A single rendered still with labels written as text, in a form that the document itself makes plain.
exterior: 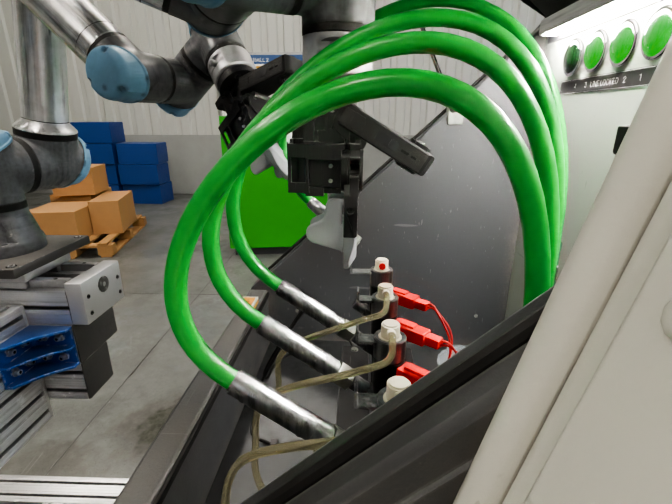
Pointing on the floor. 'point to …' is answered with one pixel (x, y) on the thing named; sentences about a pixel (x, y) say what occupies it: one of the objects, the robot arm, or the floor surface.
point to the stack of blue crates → (128, 161)
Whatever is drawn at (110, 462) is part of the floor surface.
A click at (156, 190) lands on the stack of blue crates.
